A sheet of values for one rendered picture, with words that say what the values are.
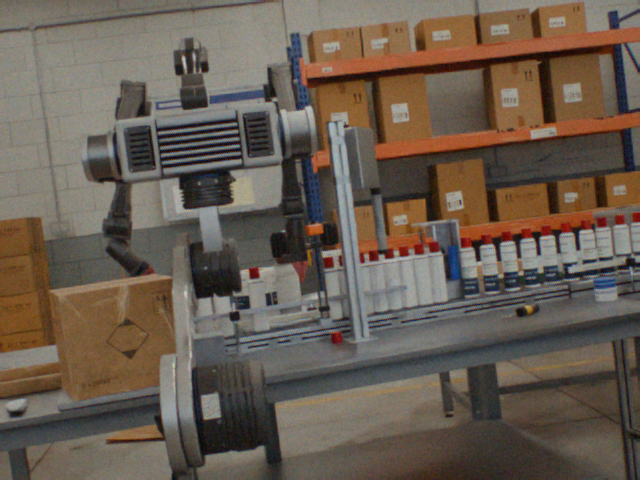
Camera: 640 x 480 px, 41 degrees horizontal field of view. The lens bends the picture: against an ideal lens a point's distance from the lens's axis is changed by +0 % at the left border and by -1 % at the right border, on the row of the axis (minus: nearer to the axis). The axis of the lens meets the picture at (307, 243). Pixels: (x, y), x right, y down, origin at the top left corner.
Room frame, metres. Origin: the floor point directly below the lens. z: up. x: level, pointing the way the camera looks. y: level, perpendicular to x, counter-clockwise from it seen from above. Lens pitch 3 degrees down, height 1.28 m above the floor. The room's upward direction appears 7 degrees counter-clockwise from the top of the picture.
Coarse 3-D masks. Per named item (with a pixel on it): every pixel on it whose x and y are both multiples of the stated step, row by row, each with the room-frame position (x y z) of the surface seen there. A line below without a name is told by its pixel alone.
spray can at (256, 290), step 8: (256, 272) 2.68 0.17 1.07; (256, 280) 2.68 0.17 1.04; (248, 288) 2.68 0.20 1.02; (256, 288) 2.67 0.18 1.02; (256, 296) 2.67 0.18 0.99; (264, 296) 2.68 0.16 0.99; (256, 304) 2.67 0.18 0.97; (264, 304) 2.68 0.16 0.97; (264, 312) 2.68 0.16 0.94; (256, 320) 2.67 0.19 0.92; (264, 320) 2.67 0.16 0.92; (256, 328) 2.67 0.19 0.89; (264, 328) 2.67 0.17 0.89
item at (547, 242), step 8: (544, 232) 2.91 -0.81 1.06; (544, 240) 2.90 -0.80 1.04; (552, 240) 2.90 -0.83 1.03; (544, 248) 2.90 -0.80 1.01; (552, 248) 2.90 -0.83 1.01; (544, 256) 2.91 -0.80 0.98; (552, 256) 2.90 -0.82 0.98; (544, 264) 2.91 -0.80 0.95; (552, 264) 2.90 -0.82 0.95; (544, 272) 2.91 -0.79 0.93; (552, 272) 2.90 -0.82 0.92; (552, 280) 2.90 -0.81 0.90
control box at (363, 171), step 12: (348, 132) 2.60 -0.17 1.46; (360, 132) 2.62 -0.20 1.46; (372, 132) 2.74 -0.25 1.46; (348, 144) 2.60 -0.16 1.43; (360, 144) 2.61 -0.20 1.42; (372, 144) 2.72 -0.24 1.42; (348, 156) 2.60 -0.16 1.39; (360, 156) 2.59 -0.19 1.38; (372, 156) 2.71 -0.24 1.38; (360, 168) 2.59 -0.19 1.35; (372, 168) 2.69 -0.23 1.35; (360, 180) 2.59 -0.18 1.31; (372, 180) 2.68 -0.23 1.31
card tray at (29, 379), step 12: (0, 372) 2.63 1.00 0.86; (12, 372) 2.64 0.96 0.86; (24, 372) 2.65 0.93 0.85; (36, 372) 2.65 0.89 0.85; (48, 372) 2.66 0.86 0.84; (0, 384) 2.39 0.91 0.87; (12, 384) 2.39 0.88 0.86; (24, 384) 2.40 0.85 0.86; (36, 384) 2.41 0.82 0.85; (48, 384) 2.42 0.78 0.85; (60, 384) 2.42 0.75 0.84; (0, 396) 2.39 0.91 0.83; (12, 396) 2.39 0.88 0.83
